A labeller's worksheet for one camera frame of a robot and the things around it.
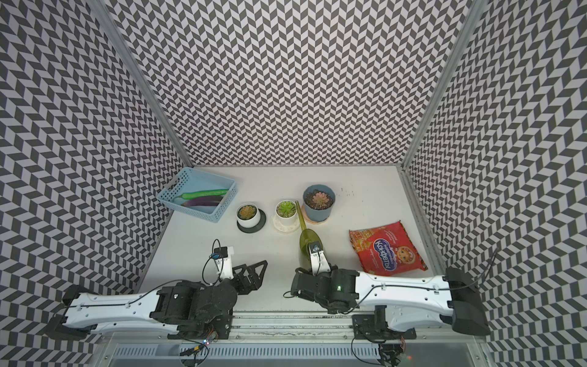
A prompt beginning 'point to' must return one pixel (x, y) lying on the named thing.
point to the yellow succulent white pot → (248, 215)
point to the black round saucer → (250, 230)
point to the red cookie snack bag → (386, 250)
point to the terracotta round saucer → (309, 220)
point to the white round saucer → (283, 228)
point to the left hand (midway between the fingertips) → (257, 269)
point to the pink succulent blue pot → (319, 200)
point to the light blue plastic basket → (202, 194)
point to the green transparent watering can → (307, 235)
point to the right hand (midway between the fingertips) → (318, 273)
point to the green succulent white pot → (286, 213)
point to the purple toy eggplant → (205, 200)
